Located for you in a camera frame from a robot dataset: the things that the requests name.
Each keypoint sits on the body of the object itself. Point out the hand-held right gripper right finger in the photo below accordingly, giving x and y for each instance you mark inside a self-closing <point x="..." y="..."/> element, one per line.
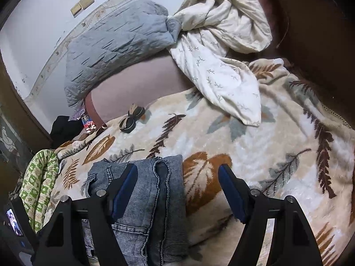
<point x="231" y="196"/>

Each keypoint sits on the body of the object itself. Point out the pink and brown sofa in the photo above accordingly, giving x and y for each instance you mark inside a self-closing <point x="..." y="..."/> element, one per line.
<point x="138" y="88"/>

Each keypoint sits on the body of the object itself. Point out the brown wooden door frame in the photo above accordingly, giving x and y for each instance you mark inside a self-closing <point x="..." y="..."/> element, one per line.
<point x="25" y="108"/>

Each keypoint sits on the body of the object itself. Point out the grey quilted cover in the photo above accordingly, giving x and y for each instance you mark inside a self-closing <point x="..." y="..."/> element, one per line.
<point x="116" y="41"/>

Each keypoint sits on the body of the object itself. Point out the green patterned cloth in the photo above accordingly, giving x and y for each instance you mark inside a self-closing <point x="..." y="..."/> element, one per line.
<point x="41" y="183"/>

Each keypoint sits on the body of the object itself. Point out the blue-grey denim pants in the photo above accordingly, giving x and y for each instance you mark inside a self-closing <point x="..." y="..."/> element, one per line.
<point x="166" y="194"/>

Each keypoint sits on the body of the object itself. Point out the white floral quilt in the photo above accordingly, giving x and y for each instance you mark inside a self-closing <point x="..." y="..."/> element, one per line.
<point x="222" y="83"/>

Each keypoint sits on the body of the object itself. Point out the black cloth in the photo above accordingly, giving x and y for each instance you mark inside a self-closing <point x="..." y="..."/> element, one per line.
<point x="65" y="130"/>

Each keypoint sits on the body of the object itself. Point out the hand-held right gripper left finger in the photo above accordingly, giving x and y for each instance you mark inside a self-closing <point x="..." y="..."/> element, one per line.
<point x="124" y="196"/>

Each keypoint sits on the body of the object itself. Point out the purple plastic bag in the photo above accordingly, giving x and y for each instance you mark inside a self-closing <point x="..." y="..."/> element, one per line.
<point x="77" y="114"/>

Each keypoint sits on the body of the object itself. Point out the red and blue packet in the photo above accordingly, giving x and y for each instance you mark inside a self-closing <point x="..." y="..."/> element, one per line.
<point x="89" y="124"/>

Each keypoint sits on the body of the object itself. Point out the leaf print fleece blanket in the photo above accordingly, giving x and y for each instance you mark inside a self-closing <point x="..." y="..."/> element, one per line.
<point x="249" y="149"/>

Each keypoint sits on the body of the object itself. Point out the yellow wall switch plate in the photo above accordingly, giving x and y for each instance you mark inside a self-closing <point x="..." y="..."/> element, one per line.
<point x="76" y="8"/>
<point x="86" y="0"/>

